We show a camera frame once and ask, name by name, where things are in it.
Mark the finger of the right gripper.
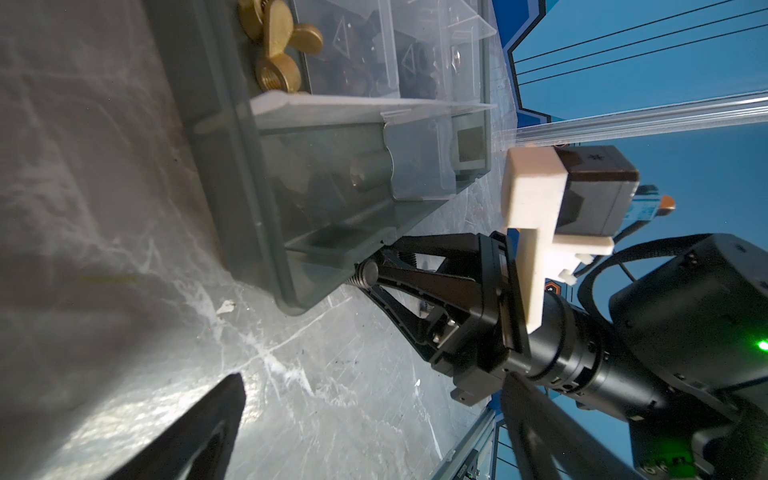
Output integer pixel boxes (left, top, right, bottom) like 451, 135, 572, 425
361, 265, 480, 360
374, 233, 482, 279

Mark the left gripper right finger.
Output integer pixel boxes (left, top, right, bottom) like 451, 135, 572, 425
501, 373, 641, 479

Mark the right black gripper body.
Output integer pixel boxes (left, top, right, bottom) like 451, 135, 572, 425
434, 232, 666, 420

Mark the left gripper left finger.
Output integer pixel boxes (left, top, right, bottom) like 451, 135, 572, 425
109, 373, 246, 479

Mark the black wing nut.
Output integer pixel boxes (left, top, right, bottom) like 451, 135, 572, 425
395, 31, 446, 100
308, 9, 394, 97

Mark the black bolt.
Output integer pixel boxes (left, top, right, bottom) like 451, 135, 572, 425
347, 259, 379, 289

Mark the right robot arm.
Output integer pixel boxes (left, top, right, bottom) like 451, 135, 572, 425
352, 232, 767, 479

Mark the grey plastic organizer box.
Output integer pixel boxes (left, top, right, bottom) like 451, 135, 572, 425
144, 1, 496, 315

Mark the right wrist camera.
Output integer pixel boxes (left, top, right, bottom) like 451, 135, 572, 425
501, 145, 676, 332

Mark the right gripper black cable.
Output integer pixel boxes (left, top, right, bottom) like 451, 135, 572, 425
577, 233, 715, 301

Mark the right aluminium corner post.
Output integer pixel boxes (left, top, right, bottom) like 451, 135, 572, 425
499, 90, 767, 147

